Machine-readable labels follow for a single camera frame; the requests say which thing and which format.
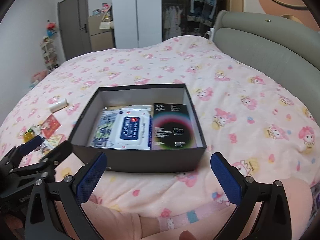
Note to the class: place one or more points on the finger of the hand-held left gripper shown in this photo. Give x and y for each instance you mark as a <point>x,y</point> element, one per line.
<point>58,152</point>
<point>30,145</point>

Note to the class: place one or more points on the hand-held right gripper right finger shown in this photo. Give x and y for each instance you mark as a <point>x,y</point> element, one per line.
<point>226,180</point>

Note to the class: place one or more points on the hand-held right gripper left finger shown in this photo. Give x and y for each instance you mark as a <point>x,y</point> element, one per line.
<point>91,177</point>

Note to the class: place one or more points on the packaged corn cob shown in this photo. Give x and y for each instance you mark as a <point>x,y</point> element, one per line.
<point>29,135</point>

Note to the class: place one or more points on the small colourful card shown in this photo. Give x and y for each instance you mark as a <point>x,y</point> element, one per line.
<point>53,140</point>

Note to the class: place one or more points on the red photo card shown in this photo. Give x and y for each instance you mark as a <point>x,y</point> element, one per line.
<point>51,124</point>

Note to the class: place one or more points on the white paper roll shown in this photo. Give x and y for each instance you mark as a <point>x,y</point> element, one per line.
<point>58,105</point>

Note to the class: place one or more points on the black cardboard box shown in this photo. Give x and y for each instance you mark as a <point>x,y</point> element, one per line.
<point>150,160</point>

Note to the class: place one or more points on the blue and white patterned packet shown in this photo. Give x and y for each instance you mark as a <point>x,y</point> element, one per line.
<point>103,132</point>

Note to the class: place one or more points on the pink pajama pants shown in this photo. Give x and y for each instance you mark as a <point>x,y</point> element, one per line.
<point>125,225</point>

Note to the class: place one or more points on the white wet wipes pack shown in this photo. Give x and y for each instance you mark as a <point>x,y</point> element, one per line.
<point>130,130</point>

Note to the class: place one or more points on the pink plush toy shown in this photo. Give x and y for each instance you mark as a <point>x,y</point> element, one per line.
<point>39,76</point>

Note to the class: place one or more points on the white shelf rack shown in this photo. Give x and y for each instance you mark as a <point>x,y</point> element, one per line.
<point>48,55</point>

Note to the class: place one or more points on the pink printed blanket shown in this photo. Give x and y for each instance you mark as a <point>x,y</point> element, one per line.
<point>225,67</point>

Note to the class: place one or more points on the red plush toy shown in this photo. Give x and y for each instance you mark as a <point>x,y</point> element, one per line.
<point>51,28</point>

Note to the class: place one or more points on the brown cabinet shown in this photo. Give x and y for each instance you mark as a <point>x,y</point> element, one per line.
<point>100,40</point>

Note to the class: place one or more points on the grey door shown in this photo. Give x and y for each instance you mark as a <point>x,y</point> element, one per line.
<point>72,25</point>

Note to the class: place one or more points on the white handbag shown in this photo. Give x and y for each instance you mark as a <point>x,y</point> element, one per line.
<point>106,24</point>

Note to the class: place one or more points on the grey padded headboard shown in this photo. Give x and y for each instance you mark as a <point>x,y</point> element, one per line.
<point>262,45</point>

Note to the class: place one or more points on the pile of boxes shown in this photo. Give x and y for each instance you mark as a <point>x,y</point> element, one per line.
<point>102,10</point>

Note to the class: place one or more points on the white wardrobe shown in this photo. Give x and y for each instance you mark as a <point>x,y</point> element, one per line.
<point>125,12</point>

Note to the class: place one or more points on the dark open wardrobe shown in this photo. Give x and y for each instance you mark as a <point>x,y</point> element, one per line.
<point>175,5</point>

